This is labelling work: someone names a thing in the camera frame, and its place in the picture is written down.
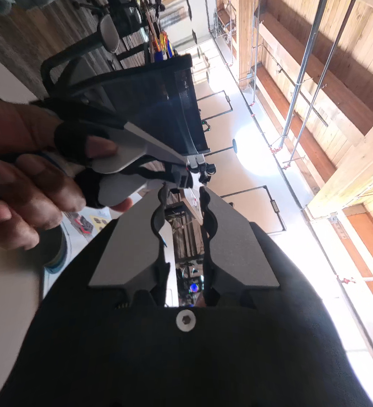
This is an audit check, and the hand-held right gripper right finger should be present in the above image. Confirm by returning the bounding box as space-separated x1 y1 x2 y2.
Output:
199 187 281 306

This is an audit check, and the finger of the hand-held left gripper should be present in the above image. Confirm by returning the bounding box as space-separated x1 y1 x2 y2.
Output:
90 122 189 174
97 174 150 208

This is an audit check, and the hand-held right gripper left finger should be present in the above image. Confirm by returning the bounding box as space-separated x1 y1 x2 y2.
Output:
89 184 170 306

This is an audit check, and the grey toy brick assembly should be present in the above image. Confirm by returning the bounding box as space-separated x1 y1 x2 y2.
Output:
170 162 194 190

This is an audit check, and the brown desk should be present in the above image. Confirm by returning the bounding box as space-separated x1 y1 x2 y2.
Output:
0 48 178 407

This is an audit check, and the person's left hand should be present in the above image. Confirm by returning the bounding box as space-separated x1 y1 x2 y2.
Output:
0 95 134 252

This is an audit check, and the toy instruction booklet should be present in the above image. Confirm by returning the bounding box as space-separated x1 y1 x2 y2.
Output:
43 208 112 275

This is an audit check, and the black mesh office chair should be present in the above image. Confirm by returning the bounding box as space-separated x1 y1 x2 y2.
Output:
40 14 211 157

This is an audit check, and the black floor lamp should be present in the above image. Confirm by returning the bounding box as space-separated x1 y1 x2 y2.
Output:
206 139 238 157

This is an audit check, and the silver ceiling pipe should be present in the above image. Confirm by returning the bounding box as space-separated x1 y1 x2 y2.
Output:
270 0 331 154
288 0 358 166

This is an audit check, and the black metal frame stand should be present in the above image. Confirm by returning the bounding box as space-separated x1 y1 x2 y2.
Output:
195 90 234 116
224 185 288 235

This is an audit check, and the black robot arm with camera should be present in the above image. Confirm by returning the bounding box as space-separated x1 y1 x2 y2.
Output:
186 154 218 185

